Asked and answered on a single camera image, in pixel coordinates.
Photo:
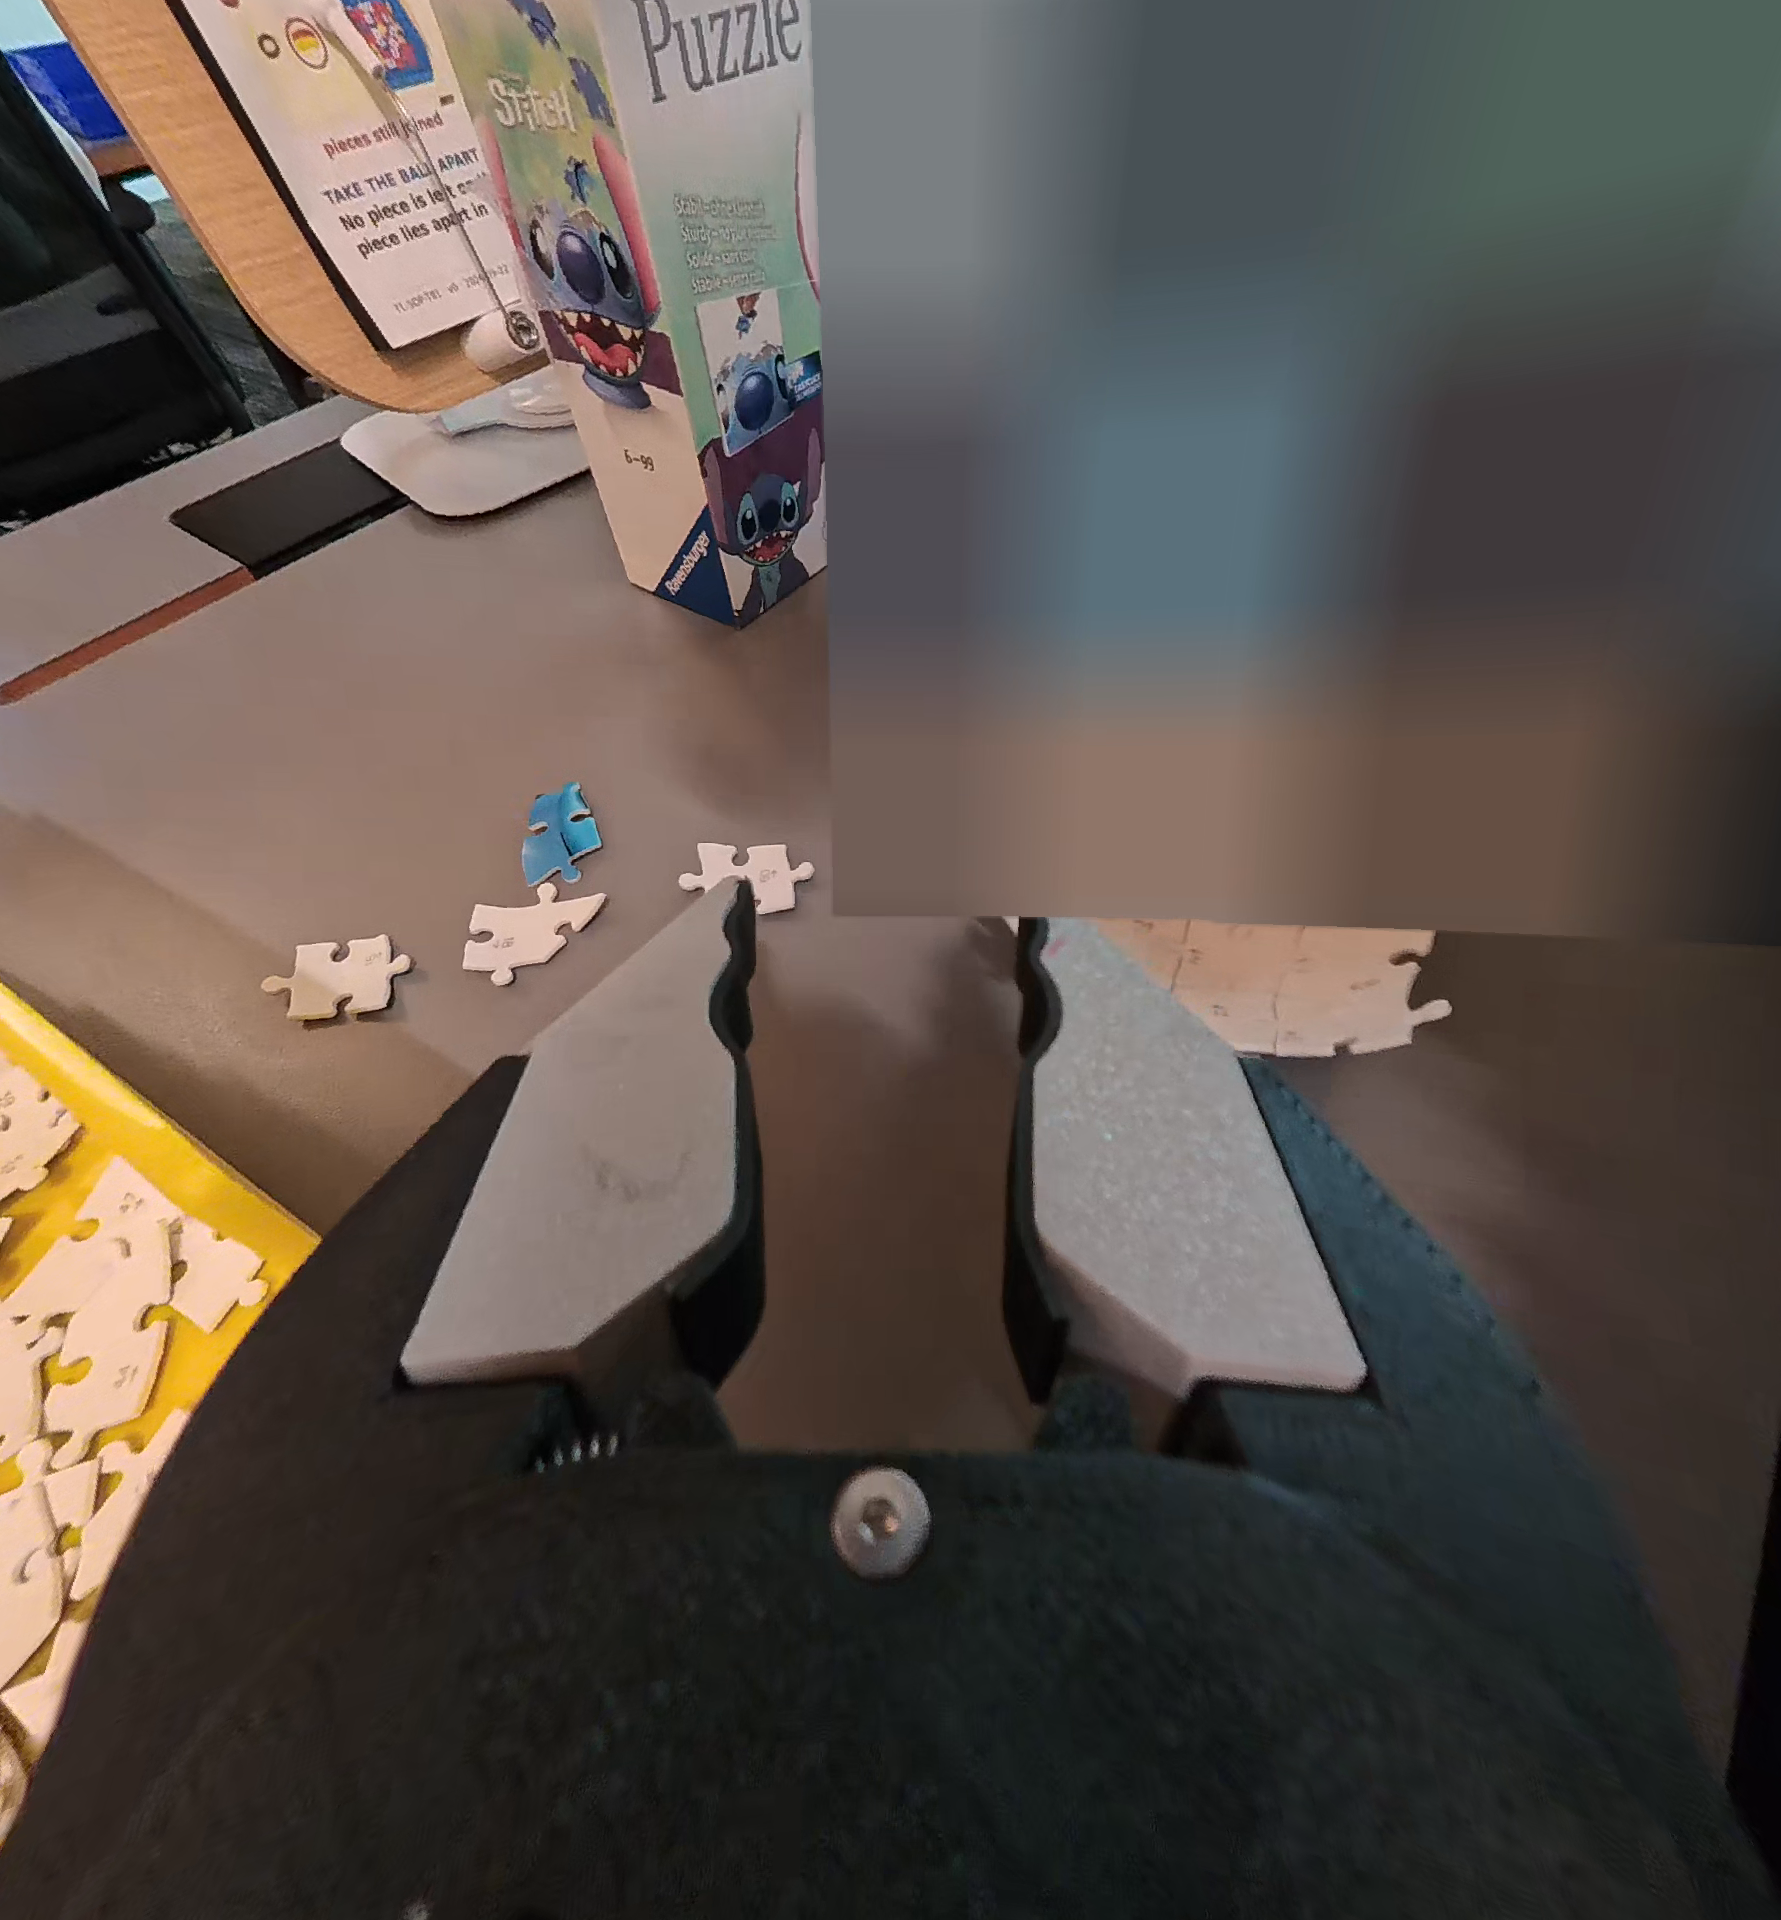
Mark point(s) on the black office chair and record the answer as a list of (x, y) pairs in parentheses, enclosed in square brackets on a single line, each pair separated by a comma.
[(37, 298)]

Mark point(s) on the yellow plastic bin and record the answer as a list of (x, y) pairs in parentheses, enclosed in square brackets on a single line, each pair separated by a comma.
[(229, 1187)]

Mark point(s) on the blue printed puzzle piece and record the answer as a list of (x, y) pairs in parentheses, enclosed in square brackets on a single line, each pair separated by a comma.
[(560, 833)]

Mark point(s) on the instruction sign on stand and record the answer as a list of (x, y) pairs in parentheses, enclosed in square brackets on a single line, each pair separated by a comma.
[(244, 225)]

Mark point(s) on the white assembled puzzle ball section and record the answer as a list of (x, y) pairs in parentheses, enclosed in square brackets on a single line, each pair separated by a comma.
[(1298, 990)]

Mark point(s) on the pile of white puzzle pieces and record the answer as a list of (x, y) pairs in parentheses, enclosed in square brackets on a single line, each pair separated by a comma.
[(23, 1352)]

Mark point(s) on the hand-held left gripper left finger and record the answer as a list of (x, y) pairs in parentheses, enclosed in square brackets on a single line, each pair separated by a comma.
[(605, 1168)]

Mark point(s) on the printed cardboard puzzle box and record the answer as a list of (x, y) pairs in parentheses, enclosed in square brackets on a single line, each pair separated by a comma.
[(711, 374)]

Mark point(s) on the single pointed white puzzle piece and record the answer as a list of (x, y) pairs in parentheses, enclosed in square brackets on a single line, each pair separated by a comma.
[(521, 938)]

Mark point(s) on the white flat base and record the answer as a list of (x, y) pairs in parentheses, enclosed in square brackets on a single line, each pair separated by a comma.
[(456, 465)]

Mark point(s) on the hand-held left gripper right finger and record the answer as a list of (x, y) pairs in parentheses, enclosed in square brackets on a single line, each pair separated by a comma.
[(1162, 1187)]

